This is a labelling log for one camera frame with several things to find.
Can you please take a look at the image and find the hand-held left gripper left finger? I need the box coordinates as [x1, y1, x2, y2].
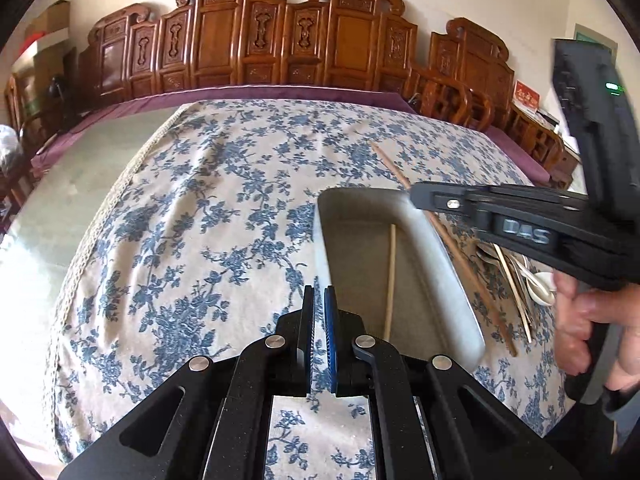
[57, 285, 315, 480]

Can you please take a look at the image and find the carved wooden chair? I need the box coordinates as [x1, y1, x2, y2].
[502, 105, 582, 190]
[409, 67, 495, 130]

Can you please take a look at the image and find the stack of cardboard boxes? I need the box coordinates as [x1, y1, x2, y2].
[19, 0, 72, 57]

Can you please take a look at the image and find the light wooden chopstick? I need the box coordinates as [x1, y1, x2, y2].
[492, 242, 534, 344]
[384, 224, 397, 341]

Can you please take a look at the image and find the red box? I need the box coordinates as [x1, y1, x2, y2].
[514, 80, 541, 112]

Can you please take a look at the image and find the white plastic spoon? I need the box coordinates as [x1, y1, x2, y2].
[527, 269, 557, 307]

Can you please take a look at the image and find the green wall frame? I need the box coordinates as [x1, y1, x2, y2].
[574, 23, 617, 52]

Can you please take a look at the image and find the brown wooden chopstick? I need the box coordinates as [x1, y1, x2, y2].
[369, 141, 517, 357]

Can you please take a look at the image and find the metal spoon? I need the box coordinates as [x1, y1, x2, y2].
[475, 244, 507, 272]

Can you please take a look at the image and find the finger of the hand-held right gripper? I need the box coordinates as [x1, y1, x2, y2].
[409, 181, 496, 223]

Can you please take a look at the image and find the white plastic bag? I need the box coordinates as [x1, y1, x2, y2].
[0, 124, 27, 173]

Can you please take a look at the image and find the black desk lamp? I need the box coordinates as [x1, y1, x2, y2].
[46, 74, 69, 112]

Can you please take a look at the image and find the blue floral tablecloth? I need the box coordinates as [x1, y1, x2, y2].
[52, 97, 566, 480]

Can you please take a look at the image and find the purple table cloth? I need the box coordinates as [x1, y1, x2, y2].
[30, 85, 551, 186]

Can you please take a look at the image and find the person's right hand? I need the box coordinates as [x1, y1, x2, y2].
[552, 270, 640, 392]

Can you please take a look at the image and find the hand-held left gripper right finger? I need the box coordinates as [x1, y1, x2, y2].
[324, 285, 583, 480]

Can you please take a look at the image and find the grey rectangular tray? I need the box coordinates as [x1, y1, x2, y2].
[316, 186, 487, 368]

